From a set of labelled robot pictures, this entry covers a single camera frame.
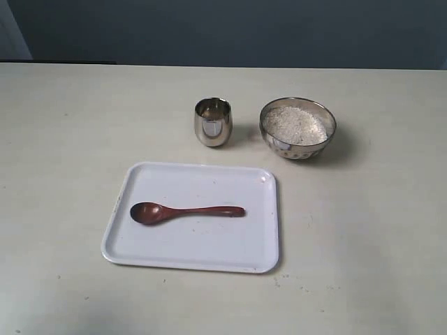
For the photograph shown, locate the small steel cup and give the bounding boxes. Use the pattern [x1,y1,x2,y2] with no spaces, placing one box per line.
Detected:
[194,97,233,147]

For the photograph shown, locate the steel bowl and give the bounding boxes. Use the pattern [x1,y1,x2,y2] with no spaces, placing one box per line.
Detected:
[259,97,337,160]

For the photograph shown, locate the white plastic tray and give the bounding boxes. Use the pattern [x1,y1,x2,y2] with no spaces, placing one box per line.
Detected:
[101,162,279,274]

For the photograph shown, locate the dark red wooden spoon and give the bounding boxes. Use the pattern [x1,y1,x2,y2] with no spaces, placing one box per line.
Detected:
[130,202,246,225]

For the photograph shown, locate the white rice heap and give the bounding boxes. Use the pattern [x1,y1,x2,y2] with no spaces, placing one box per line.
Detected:
[262,107,328,146]

